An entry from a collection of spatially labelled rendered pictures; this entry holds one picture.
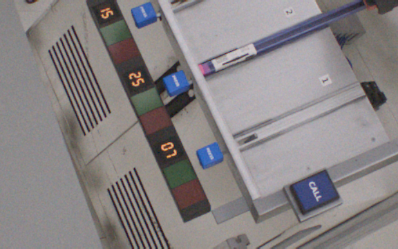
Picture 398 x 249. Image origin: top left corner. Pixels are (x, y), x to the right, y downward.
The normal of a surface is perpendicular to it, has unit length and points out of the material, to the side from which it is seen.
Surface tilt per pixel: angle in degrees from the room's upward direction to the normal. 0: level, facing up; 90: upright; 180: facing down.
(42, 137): 0
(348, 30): 0
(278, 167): 43
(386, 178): 0
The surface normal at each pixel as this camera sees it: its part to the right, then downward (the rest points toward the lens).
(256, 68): -0.01, -0.29
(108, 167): -0.67, 0.09
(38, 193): 0.62, -0.48
